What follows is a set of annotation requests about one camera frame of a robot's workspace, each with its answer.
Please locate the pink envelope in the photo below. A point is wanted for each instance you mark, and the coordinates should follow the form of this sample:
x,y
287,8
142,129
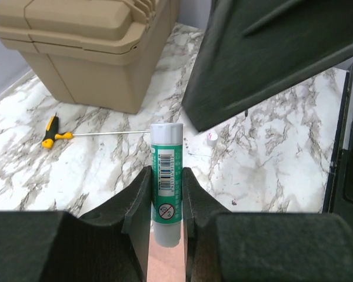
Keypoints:
x,y
165,264

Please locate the green glue stick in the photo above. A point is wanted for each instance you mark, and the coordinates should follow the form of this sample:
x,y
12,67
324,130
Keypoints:
x,y
166,155

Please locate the yellow handled screwdriver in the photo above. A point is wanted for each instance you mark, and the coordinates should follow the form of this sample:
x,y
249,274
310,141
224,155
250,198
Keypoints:
x,y
52,133

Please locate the tan plastic case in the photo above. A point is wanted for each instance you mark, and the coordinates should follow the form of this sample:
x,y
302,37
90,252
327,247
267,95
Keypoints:
x,y
96,53

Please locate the white glue stick cap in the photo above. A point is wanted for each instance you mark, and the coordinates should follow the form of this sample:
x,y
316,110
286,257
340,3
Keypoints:
x,y
212,139

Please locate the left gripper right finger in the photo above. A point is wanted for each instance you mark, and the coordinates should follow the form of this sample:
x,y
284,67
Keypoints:
x,y
221,245

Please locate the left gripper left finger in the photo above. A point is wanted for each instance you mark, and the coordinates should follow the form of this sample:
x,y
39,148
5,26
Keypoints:
x,y
108,243

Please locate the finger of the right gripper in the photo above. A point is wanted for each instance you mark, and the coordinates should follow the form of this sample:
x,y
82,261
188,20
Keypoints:
x,y
253,50

